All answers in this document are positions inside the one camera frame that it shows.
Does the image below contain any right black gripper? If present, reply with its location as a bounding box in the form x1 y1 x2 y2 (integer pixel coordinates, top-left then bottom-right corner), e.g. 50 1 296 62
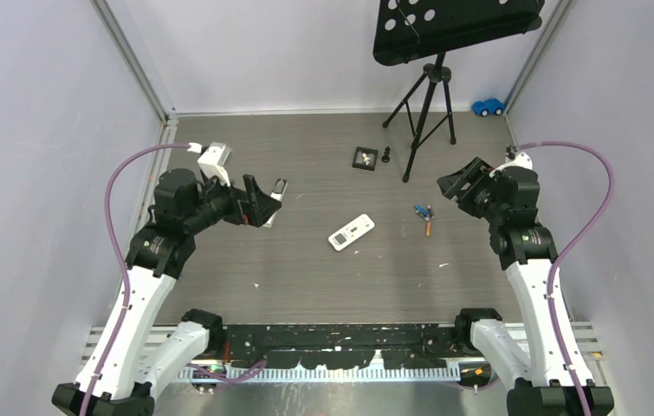
437 157 507 224

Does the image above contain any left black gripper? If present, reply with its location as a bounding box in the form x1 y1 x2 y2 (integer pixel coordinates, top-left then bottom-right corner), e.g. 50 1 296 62
184 169 280 234

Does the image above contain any white beige remote control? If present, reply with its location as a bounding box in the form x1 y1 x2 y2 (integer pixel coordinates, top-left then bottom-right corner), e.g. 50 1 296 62
327 214 375 251

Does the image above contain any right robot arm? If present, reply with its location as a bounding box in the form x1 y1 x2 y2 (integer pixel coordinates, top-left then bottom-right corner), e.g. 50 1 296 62
437 153 615 415

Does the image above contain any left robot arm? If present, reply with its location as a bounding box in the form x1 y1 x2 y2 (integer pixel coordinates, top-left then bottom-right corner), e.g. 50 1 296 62
52 168 282 415

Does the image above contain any blue toy car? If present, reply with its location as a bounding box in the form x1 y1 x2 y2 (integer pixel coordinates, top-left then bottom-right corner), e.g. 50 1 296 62
471 98 505 117

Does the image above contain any black chess piece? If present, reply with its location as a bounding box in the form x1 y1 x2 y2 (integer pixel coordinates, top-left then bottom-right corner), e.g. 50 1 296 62
381 146 391 163

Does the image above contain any small black square box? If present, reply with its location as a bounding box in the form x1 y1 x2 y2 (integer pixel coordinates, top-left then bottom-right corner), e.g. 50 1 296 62
352 146 379 172

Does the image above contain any black music stand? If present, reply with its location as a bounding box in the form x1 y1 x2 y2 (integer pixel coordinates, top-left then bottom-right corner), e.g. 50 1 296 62
372 0 545 183

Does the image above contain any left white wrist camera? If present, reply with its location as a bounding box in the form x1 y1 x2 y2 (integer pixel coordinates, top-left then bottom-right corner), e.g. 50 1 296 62
197 142 231 187

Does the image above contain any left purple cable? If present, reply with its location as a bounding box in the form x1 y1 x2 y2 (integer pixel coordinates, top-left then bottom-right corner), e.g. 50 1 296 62
78 143 202 416

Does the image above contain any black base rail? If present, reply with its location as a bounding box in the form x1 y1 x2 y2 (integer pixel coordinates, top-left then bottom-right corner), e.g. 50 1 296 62
202 323 481 370

